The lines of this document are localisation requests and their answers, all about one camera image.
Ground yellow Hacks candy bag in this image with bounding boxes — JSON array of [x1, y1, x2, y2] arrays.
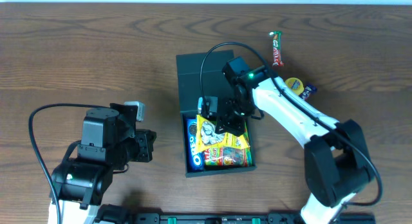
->
[[194, 115, 250, 153]]

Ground green Haribo gummy bag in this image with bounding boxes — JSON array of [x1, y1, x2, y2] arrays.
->
[[202, 126, 253, 167]]

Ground blue Oreo cookie pack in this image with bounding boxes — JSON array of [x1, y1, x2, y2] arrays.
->
[[186, 118, 205, 172]]

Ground black gift box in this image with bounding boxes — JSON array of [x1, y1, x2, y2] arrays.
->
[[176, 50, 256, 178]]

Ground yellow round candy tub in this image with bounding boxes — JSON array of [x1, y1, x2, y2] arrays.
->
[[285, 77, 304, 95]]

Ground purple Dairy Milk bar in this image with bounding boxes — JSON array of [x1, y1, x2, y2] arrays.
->
[[299, 84, 317, 100]]

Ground red striped candy pack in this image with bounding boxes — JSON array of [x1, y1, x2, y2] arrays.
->
[[269, 31, 284, 66]]

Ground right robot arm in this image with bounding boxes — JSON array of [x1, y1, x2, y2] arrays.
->
[[198, 57, 379, 223]]

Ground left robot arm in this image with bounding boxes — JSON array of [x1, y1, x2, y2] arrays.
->
[[51, 101, 156, 223]]

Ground left black cable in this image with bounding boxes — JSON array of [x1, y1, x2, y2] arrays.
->
[[28, 104, 110, 224]]

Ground black cable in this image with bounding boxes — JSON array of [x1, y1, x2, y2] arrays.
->
[[28, 104, 110, 224], [199, 41, 384, 207]]

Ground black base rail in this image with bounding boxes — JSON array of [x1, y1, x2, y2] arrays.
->
[[128, 212, 377, 224]]

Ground right black cable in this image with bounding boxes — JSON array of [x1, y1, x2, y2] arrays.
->
[[199, 41, 384, 207]]

